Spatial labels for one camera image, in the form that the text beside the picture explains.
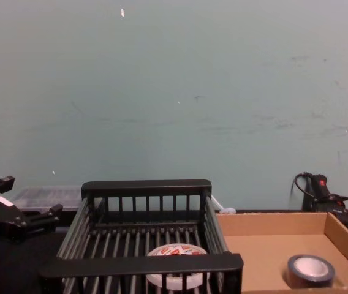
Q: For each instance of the white tape roll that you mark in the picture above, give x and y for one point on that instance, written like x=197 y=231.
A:
x=177 y=282

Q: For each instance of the black rack with steel bars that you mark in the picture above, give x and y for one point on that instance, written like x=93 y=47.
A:
x=146 y=185

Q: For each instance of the clear plastic case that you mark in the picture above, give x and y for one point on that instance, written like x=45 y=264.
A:
x=48 y=197

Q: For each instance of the silver tape roll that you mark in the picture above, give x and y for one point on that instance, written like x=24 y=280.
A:
x=294 y=275

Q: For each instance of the small white plastic piece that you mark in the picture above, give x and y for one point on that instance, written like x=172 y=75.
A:
x=227 y=210

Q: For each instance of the shallow brown cardboard tray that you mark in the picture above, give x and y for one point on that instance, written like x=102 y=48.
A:
x=269 y=245

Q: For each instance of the plain pale wall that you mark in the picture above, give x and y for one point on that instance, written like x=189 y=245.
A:
x=174 y=92

